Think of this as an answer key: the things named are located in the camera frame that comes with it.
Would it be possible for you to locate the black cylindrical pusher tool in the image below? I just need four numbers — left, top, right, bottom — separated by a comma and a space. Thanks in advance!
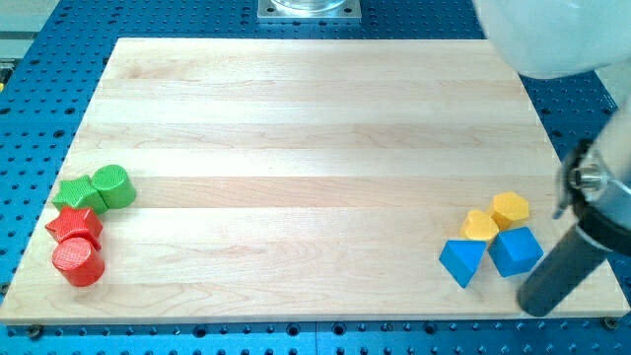
516, 139, 631, 319

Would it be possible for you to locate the green cylinder block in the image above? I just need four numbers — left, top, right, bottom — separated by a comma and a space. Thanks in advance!
92, 165, 137, 209

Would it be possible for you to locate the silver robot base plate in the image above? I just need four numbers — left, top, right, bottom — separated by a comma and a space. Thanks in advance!
256, 0, 362, 23

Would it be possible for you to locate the yellow heart block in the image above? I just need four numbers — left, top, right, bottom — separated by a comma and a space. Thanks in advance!
459, 209, 499, 243

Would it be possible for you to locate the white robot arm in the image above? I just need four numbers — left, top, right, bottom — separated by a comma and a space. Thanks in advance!
474, 0, 630, 221

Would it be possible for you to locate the wooden board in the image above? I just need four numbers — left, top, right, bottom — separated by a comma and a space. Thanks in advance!
0, 37, 631, 325

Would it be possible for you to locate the yellow hexagon block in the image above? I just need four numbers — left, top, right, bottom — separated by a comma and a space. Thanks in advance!
487, 191, 529, 231

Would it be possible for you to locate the red star block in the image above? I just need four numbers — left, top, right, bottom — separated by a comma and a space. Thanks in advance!
44, 206, 103, 250

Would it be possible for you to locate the blue cube block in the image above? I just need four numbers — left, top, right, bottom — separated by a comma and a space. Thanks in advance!
488, 227, 543, 277

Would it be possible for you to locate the green star block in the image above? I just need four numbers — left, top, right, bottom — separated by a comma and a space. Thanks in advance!
51, 176, 108, 215

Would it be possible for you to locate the red cylinder block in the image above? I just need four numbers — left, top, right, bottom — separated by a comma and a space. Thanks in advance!
51, 238, 105, 287

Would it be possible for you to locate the blue triangle block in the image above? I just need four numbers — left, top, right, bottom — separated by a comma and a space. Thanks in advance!
439, 240, 487, 288

